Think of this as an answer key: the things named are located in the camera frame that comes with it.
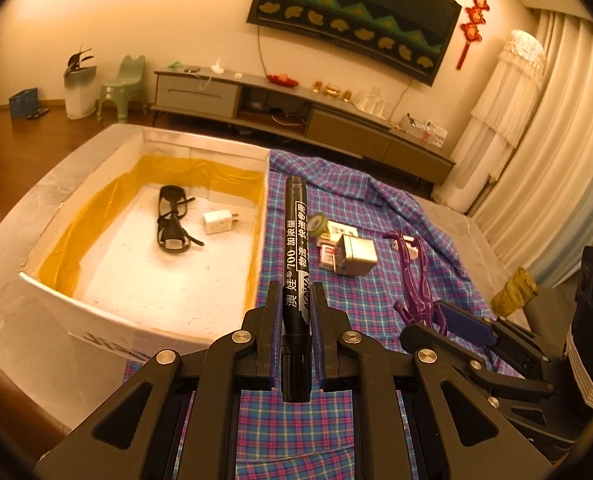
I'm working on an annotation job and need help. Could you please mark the black glasses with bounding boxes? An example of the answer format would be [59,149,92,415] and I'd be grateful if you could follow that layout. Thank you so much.
[155,185,206,256]

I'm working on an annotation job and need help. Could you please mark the white cardboard box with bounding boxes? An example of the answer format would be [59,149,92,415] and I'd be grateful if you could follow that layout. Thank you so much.
[18,125,272,364]

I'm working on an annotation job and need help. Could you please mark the air conditioner with lace cover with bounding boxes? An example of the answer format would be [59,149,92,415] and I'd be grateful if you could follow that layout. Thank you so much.
[434,29,548,214]

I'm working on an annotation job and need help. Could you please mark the clear glass cups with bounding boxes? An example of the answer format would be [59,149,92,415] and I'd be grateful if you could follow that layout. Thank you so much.
[354,87,395,116]

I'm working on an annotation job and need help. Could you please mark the green plastic chair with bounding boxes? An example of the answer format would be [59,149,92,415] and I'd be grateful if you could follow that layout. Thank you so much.
[98,55,146,124]

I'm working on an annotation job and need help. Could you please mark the amber glass jars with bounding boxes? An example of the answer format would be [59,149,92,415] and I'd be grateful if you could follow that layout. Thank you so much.
[313,80,353,101]

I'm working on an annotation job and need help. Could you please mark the purple plastic glasses frame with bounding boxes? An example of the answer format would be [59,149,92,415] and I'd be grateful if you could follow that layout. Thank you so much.
[383,229,450,337]

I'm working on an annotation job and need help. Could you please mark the television power cable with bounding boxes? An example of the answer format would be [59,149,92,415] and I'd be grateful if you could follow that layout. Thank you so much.
[257,25,272,81]

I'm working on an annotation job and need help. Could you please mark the blue storage basket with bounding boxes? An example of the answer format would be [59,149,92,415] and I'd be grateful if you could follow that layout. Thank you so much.
[9,88,40,121]

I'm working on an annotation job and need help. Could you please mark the dark potted plant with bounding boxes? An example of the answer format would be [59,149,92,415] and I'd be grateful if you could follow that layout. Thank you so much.
[63,45,95,77]

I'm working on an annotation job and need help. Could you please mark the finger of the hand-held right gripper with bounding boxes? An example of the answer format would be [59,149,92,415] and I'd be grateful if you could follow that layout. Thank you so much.
[401,323,558,412]
[435,301,553,362]

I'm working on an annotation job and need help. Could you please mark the dark wall tapestry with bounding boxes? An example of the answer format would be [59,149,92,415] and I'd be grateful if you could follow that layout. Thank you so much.
[246,0,464,87]

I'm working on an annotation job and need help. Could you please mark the white trash bin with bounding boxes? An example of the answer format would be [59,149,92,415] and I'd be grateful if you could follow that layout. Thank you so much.
[65,65,100,121]

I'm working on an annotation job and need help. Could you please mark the small printed paper packet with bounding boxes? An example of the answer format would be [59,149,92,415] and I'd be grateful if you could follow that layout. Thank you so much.
[319,242,342,270]

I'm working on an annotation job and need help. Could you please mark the grey television cabinet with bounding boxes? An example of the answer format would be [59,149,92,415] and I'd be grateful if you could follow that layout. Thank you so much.
[150,68,456,197]

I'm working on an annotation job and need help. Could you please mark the red hanging knot decoration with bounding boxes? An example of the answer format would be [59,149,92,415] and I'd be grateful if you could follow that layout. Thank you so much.
[455,0,495,71]

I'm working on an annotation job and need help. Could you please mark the white cube box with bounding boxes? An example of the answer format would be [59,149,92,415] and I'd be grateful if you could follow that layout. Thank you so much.
[335,234,378,277]

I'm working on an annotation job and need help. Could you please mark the black marker pen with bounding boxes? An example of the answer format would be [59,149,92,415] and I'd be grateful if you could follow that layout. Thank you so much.
[280,175,312,404]

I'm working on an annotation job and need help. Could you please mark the white charger plug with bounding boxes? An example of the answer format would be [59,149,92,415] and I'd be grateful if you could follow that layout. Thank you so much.
[202,209,235,235]

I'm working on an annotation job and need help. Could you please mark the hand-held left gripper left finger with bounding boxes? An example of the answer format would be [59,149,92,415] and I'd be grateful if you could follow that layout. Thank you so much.
[34,281,283,480]

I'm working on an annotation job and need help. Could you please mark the box of small bottles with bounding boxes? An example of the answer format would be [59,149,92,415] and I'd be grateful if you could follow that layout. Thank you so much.
[401,113,450,149]

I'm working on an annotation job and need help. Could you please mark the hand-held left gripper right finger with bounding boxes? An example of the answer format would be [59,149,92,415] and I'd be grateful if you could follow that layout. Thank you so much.
[311,281,553,480]

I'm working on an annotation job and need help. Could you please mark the beige curtain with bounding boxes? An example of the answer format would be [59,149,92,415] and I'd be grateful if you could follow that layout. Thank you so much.
[469,7,593,282]

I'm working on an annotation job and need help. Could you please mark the blue pink plaid cloth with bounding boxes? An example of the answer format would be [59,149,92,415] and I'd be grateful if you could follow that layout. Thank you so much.
[124,149,527,480]

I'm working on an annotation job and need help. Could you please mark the small printed card box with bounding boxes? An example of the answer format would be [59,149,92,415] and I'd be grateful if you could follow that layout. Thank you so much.
[318,220,360,247]

